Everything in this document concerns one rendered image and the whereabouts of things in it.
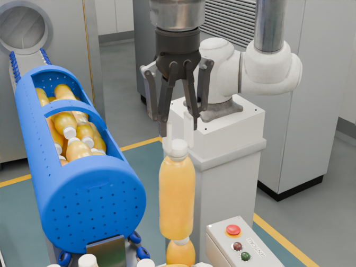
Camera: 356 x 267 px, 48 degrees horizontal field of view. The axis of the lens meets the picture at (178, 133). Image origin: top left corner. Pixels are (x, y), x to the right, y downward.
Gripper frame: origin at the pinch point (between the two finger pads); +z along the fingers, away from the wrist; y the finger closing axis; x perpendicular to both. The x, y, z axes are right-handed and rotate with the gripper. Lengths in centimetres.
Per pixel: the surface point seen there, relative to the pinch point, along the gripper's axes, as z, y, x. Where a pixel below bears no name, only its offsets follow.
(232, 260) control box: 33.3, -11.3, 4.8
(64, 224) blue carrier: 34.8, 21.5, -24.9
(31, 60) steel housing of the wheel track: 52, 11, -220
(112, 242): 38.7, 11.2, -17.5
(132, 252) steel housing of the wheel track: 51, 4, -23
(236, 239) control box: 33.3, -15.7, -0.6
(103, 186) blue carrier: 25.9, 10.4, -25.0
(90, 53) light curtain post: 35, -18, -165
